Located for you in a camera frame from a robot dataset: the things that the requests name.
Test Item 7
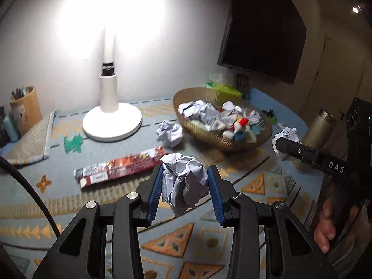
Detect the white desk lamp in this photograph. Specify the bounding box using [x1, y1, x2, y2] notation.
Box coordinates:
[82, 0, 143, 142]

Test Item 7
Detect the person's right hand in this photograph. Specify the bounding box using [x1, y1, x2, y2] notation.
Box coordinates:
[313, 177, 338, 254]

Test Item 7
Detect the teal star toy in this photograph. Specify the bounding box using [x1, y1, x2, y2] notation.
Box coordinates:
[63, 134, 83, 154]

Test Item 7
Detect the black mesh pen holder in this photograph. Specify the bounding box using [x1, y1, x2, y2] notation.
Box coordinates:
[0, 106, 10, 149]

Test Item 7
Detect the green black toy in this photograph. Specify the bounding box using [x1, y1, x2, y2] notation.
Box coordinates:
[262, 109, 278, 127]

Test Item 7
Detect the black wall television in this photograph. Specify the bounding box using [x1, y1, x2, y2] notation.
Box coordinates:
[217, 0, 308, 85]

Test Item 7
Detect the pile of crumpled papers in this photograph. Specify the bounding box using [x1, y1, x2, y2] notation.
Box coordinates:
[178, 100, 262, 144]

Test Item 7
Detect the black cable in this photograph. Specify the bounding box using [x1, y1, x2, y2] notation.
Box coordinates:
[0, 155, 61, 237]

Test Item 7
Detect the blue orange patterned rug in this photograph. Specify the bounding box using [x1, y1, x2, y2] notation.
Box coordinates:
[0, 94, 323, 279]

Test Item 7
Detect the amber ribbed glass bowl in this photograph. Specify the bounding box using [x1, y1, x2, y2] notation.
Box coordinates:
[173, 87, 274, 153]

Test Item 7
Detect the wall power socket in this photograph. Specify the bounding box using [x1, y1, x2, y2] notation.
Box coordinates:
[236, 74, 249, 93]

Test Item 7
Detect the white paper ball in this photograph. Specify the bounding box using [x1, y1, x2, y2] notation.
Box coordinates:
[272, 126, 303, 160]
[160, 153, 209, 217]
[156, 119, 183, 148]

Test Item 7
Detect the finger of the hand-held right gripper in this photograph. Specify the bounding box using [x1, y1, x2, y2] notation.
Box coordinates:
[275, 136, 324, 170]

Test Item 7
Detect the long red snack box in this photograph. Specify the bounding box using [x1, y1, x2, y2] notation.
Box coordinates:
[74, 148, 173, 179]
[80, 166, 163, 189]

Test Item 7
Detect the green tissue pack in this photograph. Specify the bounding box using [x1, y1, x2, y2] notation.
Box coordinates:
[205, 73, 243, 103]

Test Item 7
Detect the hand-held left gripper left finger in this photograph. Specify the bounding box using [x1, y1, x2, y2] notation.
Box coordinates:
[32, 165, 164, 279]

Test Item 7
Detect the gold metal tumbler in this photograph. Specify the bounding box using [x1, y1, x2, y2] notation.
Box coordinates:
[295, 108, 338, 172]

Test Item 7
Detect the wooden pen holder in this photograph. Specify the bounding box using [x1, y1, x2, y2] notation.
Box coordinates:
[9, 86, 43, 136]

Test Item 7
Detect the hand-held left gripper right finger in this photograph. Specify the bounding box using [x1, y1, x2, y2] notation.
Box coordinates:
[207, 165, 330, 279]

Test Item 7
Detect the teal bottle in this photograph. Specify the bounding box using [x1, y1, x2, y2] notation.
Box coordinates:
[3, 113, 21, 141]

